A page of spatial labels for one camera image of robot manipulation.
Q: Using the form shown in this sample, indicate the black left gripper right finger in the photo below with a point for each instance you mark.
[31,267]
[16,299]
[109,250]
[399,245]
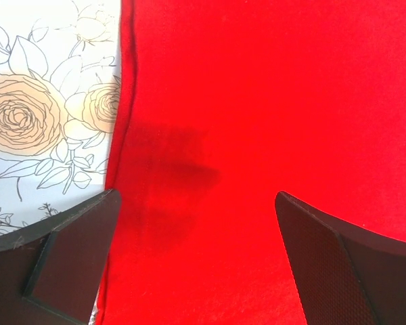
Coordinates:
[344,274]

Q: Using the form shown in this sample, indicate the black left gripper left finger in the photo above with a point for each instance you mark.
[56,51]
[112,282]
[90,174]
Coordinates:
[50,271]

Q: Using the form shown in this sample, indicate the red t shirt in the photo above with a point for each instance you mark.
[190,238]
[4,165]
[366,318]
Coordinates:
[223,105]

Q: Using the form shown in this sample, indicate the floral patterned table mat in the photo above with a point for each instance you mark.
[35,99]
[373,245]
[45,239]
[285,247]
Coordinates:
[60,83]

